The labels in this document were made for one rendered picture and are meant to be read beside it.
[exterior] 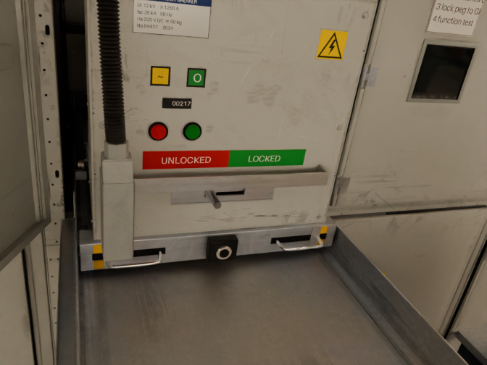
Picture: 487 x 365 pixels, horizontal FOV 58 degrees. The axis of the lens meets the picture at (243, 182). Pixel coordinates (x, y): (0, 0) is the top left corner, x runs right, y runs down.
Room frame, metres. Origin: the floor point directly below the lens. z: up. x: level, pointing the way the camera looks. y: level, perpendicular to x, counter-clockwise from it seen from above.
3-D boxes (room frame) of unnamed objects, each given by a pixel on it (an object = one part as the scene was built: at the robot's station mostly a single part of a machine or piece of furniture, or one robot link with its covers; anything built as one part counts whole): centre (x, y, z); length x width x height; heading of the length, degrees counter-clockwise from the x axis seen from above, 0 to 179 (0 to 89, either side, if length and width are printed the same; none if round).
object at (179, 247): (0.77, 0.04, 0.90); 0.54 x 0.05 x 0.06; 112
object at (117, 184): (0.62, 0.20, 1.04); 0.08 x 0.05 x 0.17; 22
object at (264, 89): (0.76, 0.03, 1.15); 0.48 x 0.01 x 0.48; 112
